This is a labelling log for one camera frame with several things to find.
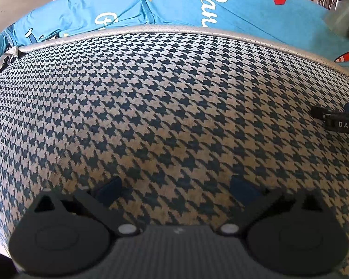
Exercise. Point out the blue printed blanket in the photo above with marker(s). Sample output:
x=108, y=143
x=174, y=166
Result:
x=177, y=5

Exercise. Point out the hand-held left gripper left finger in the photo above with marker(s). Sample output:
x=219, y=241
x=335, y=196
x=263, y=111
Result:
x=107, y=191

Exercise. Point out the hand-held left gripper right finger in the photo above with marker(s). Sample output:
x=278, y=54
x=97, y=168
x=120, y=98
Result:
x=245, y=191

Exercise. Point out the houndstooth sofa seat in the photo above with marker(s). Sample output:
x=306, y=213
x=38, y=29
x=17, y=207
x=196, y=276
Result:
x=163, y=107

